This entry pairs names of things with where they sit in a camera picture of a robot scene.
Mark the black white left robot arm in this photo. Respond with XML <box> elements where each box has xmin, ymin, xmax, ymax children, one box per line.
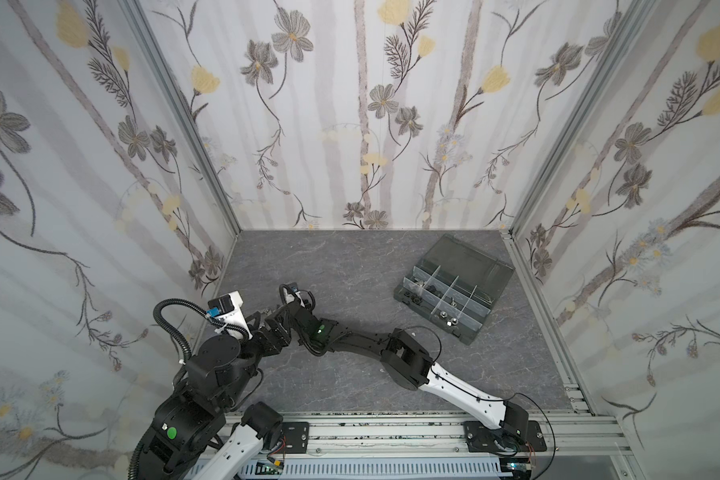
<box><xmin>127</xmin><ymin>298</ymin><xmax>291</xmax><ymax>479</ymax></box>

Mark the grey compartment organizer box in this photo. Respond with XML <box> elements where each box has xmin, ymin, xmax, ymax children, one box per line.
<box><xmin>393</xmin><ymin>234</ymin><xmax>514</xmax><ymax>345</ymax></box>

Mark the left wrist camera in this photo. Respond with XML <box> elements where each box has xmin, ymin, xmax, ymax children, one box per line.
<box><xmin>206</xmin><ymin>291</ymin><xmax>252</xmax><ymax>341</ymax></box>

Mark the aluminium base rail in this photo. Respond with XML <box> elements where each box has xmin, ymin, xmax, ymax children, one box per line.
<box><xmin>184</xmin><ymin>412</ymin><xmax>646</xmax><ymax>479</ymax></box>

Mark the white slotted cable duct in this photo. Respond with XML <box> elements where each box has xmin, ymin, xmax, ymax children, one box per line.
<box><xmin>238</xmin><ymin>457</ymin><xmax>513</xmax><ymax>479</ymax></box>

